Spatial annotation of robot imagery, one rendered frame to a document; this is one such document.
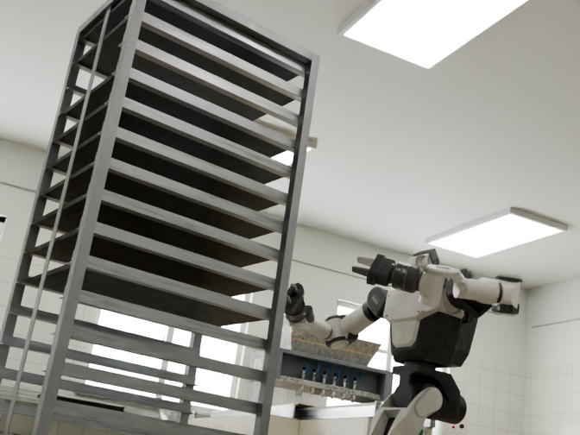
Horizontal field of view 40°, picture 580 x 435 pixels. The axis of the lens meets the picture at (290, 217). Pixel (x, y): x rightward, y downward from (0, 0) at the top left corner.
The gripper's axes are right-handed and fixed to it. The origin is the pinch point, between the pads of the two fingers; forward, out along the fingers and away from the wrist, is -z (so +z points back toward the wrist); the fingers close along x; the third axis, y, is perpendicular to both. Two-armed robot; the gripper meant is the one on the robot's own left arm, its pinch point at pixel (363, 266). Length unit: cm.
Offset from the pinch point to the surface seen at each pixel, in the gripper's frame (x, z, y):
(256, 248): -27.2, -23.0, 23.3
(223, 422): 47, -101, -196
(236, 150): -11, -36, 44
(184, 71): -8, -52, 66
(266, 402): -59, -7, -2
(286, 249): -21.9, -15.9, 20.7
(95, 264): -67, -47, 43
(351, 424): 24, -14, -123
